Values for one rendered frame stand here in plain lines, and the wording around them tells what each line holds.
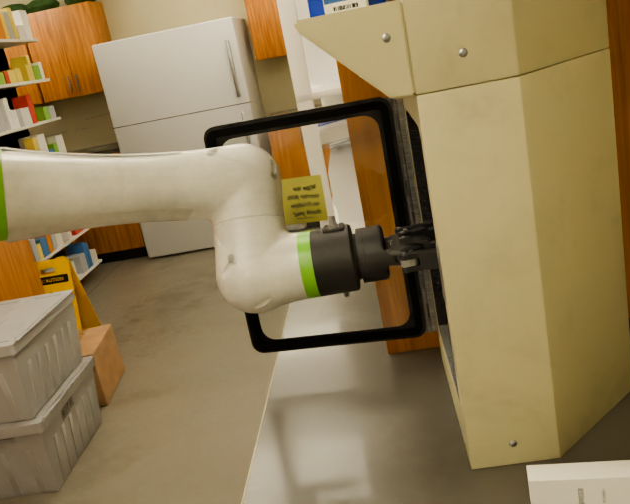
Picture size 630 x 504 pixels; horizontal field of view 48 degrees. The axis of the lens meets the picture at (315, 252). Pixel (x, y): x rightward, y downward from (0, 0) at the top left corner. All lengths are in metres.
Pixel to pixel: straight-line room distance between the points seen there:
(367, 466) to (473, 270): 0.31
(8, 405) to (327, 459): 2.11
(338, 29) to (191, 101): 5.07
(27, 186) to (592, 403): 0.76
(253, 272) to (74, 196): 0.24
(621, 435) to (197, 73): 5.10
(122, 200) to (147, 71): 4.99
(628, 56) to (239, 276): 0.69
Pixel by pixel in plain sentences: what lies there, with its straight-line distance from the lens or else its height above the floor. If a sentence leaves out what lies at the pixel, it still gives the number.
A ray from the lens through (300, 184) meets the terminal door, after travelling 1.13.
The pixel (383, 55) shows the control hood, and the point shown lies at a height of 1.46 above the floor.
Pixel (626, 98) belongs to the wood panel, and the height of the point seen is 1.31.
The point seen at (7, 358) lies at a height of 0.60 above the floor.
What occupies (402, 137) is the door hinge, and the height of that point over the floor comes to 1.32.
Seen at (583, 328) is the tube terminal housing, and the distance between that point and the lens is 0.95.
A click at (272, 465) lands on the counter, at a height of 0.94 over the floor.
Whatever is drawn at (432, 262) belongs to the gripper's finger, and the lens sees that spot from 0.90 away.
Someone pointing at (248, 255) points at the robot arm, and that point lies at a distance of 0.93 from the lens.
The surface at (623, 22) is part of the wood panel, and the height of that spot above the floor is 1.43.
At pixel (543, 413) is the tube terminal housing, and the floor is 1.01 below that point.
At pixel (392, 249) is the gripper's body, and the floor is 1.21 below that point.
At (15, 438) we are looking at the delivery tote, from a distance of 3.03.
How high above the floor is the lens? 1.48
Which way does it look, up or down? 16 degrees down
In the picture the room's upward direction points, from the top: 11 degrees counter-clockwise
